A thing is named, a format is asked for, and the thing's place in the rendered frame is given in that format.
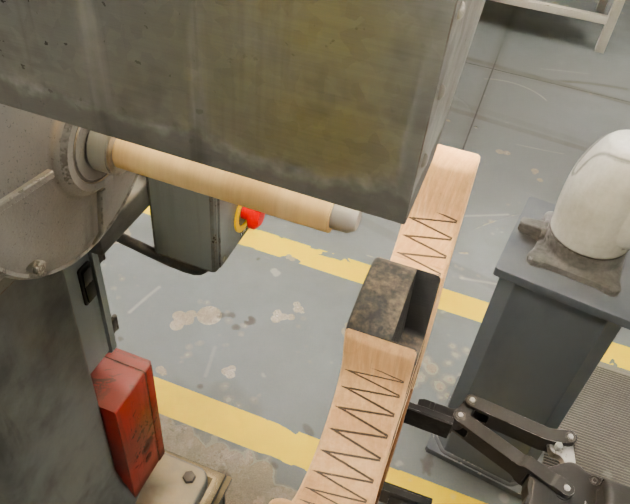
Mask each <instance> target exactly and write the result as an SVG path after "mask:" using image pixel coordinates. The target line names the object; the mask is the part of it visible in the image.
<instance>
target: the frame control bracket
mask: <svg viewBox="0 0 630 504"><path fill-rule="evenodd" d="M148 206H149V198H148V190H147V181H146V176H143V175H140V174H138V177H137V179H136V182H135V184H134V187H133V189H132V191H131V193H130V195H129V197H128V199H127V201H126V203H125V205H124V207H123V209H122V210H121V212H120V214H119V215H118V217H117V218H116V220H115V221H114V223H113V224H112V226H111V227H110V228H109V230H108V231H107V232H106V234H105V235H104V236H103V237H102V238H101V239H100V241H99V242H98V243H97V244H96V245H95V246H94V247H93V248H92V249H91V250H90V251H89V252H91V253H94V254H97V255H104V254H105V252H106V251H107V250H108V249H109V248H110V247H111V246H112V245H113V244H114V243H115V242H116V241H117V240H118V239H119V237H120V236H121V235H122V234H123V233H124V232H125V231H126V230H127V229H128V228H129V227H130V226H131V225H132V224H133V222H134V221H135V220H136V219H137V218H138V217H139V216H140V215H141V214H142V213H143V212H144V211H145V210H146V209H147V208H148Z"/></svg>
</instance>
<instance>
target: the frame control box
mask: <svg viewBox="0 0 630 504"><path fill-rule="evenodd" d="M146 181H147V190H148V198H149V206H150V215H151V223H152V231H153V239H154V247H152V246H150V245H148V244H146V243H144V242H142V241H140V240H137V239H135V238H133V237H131V236H129V235H127V234H125V233H123V234H122V235H121V236H120V237H119V239H118V240H117V241H116V242H118V243H121V244H123V245H125V246H127V247H129V248H131V249H133V250H135V251H137V252H139V253H142V254H144V255H146V256H148V257H150V258H152V259H154V260H156V261H159V262H161V263H163V264H165V265H167V266H170V267H172V268H174V269H177V270H179V271H182V272H184V273H188V274H191V275H203V274H205V273H206V272H208V271H210V272H217V270H218V269H219V268H221V267H222V265H223V264H224V263H225V261H226V260H227V258H228V257H229V256H230V254H231V253H232V251H233V250H234V248H235V247H236V246H237V244H238V243H239V241H240V240H241V239H242V237H243V236H244V234H245V233H246V232H247V230H248V229H249V228H248V227H247V220H245V219H242V218H241V211H242V208H243V207H242V206H239V205H236V204H233V203H230V202H226V201H223V200H220V199H217V198H213V197H210V196H207V195H204V194H201V193H197V192H194V191H191V190H188V189H185V188H181V187H178V186H175V185H172V184H168V183H165V182H162V181H159V180H156V179H152V178H149V177H146Z"/></svg>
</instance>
